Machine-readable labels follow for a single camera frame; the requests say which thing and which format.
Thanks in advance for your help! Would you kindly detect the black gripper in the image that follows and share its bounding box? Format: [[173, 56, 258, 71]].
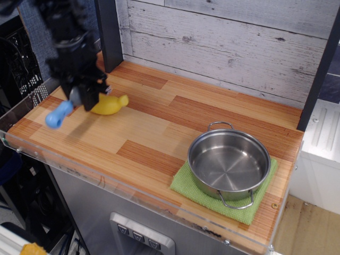
[[46, 34, 111, 112]]

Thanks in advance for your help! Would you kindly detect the blue grey toy spoon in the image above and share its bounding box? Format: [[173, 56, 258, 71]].
[[45, 87, 82, 129]]

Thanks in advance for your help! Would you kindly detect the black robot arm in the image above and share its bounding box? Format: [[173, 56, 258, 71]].
[[32, 1, 111, 111]]

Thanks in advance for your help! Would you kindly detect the yellow toy banana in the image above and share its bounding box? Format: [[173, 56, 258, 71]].
[[90, 93, 129, 115]]

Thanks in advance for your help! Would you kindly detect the black plastic crate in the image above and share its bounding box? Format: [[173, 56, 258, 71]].
[[5, 28, 43, 97]]

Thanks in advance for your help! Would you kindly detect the clear acrylic table guard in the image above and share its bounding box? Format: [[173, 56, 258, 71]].
[[0, 39, 305, 255]]

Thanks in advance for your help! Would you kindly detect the green cloth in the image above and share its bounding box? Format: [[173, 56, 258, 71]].
[[170, 158, 278, 225]]

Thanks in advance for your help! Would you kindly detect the silver dispenser panel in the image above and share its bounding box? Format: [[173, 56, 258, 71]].
[[109, 212, 176, 254]]

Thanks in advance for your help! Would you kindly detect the stainless steel pot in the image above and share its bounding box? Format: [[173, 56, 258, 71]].
[[187, 122, 271, 201]]

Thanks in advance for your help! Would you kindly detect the yellow object bottom left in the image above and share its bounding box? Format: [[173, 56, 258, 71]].
[[20, 243, 47, 255]]

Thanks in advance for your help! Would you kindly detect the white metal cabinet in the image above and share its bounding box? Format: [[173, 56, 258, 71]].
[[289, 99, 339, 214]]

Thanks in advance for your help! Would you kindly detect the dark left frame post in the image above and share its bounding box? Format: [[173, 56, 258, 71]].
[[95, 0, 123, 73]]

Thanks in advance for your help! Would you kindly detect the dark frame post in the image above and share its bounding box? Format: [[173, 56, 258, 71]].
[[296, 8, 339, 132], [95, 0, 123, 73]]

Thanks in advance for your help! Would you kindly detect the dark right frame post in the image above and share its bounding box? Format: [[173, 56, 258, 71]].
[[296, 8, 339, 132]]

